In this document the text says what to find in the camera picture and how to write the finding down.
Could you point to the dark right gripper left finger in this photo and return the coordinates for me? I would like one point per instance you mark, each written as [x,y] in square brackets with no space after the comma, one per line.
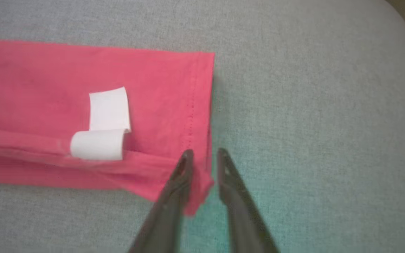
[167,211]

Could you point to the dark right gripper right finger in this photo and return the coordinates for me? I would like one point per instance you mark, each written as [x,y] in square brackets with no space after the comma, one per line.
[243,218]

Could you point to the red garment with white label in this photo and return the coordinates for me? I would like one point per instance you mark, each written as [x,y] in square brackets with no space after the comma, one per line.
[47,88]

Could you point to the grey fabric sofa seat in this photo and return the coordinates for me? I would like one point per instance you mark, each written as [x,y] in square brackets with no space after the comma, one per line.
[311,123]

